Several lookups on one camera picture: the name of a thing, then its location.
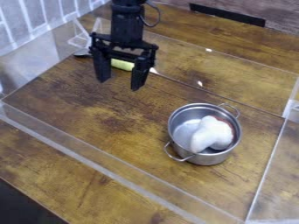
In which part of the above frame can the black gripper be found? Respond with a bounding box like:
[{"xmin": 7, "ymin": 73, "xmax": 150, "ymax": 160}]
[{"xmin": 89, "ymin": 8, "xmax": 158, "ymax": 91}]

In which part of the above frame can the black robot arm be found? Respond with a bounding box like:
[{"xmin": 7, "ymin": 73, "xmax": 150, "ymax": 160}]
[{"xmin": 87, "ymin": 0, "xmax": 158, "ymax": 91}]

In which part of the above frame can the silver metal pot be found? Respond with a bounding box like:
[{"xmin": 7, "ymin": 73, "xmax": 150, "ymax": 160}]
[{"xmin": 162, "ymin": 103, "xmax": 241, "ymax": 165}]

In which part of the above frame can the white red toy mushroom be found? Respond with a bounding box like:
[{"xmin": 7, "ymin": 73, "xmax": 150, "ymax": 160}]
[{"xmin": 190, "ymin": 115, "xmax": 233, "ymax": 153}]

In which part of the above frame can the yellow green toy vegetable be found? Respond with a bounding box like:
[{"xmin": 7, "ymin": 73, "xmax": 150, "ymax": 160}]
[{"xmin": 110, "ymin": 59, "xmax": 134, "ymax": 71}]

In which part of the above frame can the black bar on table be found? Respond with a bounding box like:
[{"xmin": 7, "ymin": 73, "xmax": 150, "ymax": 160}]
[{"xmin": 189, "ymin": 3, "xmax": 266, "ymax": 27}]

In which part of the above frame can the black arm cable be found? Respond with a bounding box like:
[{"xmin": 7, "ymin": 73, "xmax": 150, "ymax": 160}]
[{"xmin": 137, "ymin": 0, "xmax": 162, "ymax": 29}]

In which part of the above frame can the clear acrylic enclosure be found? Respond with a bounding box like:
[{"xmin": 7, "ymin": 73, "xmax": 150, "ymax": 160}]
[{"xmin": 0, "ymin": 17, "xmax": 299, "ymax": 224}]

